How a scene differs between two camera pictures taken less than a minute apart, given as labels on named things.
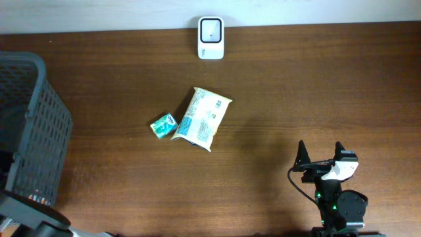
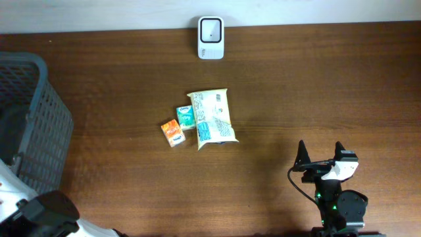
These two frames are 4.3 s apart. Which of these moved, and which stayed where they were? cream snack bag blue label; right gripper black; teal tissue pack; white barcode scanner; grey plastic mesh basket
Moved: teal tissue pack; cream snack bag blue label
Stayed: right gripper black; white barcode scanner; grey plastic mesh basket
